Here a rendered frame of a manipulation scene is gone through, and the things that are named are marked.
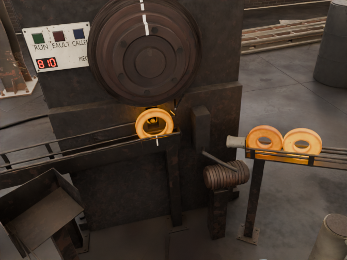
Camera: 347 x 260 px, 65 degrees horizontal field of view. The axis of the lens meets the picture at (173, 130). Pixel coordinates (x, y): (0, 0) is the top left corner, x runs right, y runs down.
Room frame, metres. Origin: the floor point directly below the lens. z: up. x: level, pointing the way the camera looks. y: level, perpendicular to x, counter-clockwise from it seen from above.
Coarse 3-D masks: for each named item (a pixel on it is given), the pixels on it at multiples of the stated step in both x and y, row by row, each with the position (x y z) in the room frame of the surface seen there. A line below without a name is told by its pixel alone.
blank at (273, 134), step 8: (256, 128) 1.02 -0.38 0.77; (264, 128) 1.00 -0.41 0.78; (272, 128) 0.99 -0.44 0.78; (248, 136) 1.02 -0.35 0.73; (256, 136) 1.01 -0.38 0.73; (264, 136) 0.99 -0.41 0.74; (272, 136) 0.98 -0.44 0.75; (280, 136) 0.97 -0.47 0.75; (248, 144) 1.02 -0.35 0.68; (256, 144) 1.00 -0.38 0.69; (272, 144) 0.97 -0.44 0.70; (280, 144) 0.96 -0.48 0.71; (272, 152) 0.97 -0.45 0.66
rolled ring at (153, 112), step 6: (156, 108) 1.14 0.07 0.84; (144, 114) 1.11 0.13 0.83; (150, 114) 1.11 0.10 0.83; (156, 114) 1.11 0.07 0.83; (162, 114) 1.12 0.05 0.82; (168, 114) 1.14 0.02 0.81; (138, 120) 1.10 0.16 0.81; (144, 120) 1.10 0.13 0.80; (168, 120) 1.12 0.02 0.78; (138, 126) 1.10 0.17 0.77; (168, 126) 1.12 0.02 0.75; (138, 132) 1.10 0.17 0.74; (144, 132) 1.11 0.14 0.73; (162, 132) 1.14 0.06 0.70; (168, 132) 1.12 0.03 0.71
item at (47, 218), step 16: (48, 176) 0.88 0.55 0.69; (16, 192) 0.78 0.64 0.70; (32, 192) 0.82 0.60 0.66; (48, 192) 0.86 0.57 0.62; (64, 192) 0.86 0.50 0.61; (0, 208) 0.73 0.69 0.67; (16, 208) 0.76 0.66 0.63; (32, 208) 0.79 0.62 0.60; (48, 208) 0.78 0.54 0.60; (64, 208) 0.77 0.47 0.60; (80, 208) 0.76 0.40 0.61; (16, 224) 0.72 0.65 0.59; (32, 224) 0.71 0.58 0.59; (48, 224) 0.70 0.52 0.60; (64, 224) 0.69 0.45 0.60; (16, 240) 0.65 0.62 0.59; (32, 240) 0.64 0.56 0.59; (64, 240) 0.73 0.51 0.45; (64, 256) 0.71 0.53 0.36
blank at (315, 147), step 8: (296, 128) 0.96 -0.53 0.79; (304, 128) 0.95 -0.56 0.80; (288, 136) 0.95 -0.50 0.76; (296, 136) 0.94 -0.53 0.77; (304, 136) 0.92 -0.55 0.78; (312, 136) 0.91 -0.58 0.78; (288, 144) 0.95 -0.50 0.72; (312, 144) 0.91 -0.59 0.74; (320, 144) 0.90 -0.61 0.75; (304, 152) 0.92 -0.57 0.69; (312, 152) 0.90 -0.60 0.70
